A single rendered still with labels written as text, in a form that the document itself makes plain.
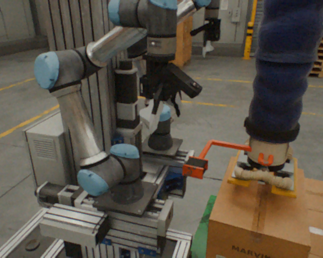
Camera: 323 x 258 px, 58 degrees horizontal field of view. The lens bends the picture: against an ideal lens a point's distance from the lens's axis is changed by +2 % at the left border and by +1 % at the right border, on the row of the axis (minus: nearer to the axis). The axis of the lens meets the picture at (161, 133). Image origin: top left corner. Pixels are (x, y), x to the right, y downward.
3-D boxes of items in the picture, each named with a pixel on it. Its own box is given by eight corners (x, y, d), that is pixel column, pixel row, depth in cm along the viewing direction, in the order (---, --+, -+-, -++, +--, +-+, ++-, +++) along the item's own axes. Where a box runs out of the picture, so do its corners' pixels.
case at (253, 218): (293, 315, 129) (311, 246, 112) (203, 282, 143) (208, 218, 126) (290, 223, 180) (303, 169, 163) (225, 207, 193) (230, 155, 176)
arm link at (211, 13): (204, 9, 152) (206, 8, 160) (203, 19, 154) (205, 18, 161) (218, 9, 150) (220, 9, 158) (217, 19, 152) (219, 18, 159)
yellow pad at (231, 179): (249, 188, 128) (250, 178, 126) (226, 183, 131) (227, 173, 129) (257, 154, 156) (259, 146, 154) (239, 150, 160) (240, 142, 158)
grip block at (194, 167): (202, 179, 115) (203, 169, 113) (182, 175, 118) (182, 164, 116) (207, 169, 122) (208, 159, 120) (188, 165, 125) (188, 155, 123)
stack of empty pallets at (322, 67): (326, 78, 720) (341, 21, 664) (278, 75, 749) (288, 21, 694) (317, 67, 831) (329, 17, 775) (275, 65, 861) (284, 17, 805)
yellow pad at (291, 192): (296, 199, 121) (298, 189, 119) (270, 193, 125) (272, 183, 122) (296, 161, 149) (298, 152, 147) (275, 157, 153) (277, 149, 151)
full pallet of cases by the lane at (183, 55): (182, 69, 811) (184, 1, 737) (148, 67, 839) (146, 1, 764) (190, 61, 916) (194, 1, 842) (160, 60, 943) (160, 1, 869)
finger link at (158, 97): (155, 116, 78) (165, 87, 79) (161, 118, 77) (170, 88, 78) (147, 111, 74) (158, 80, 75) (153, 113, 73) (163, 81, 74)
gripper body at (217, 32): (218, 42, 157) (220, 18, 152) (202, 42, 159) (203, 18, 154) (219, 41, 164) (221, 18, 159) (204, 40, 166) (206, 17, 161)
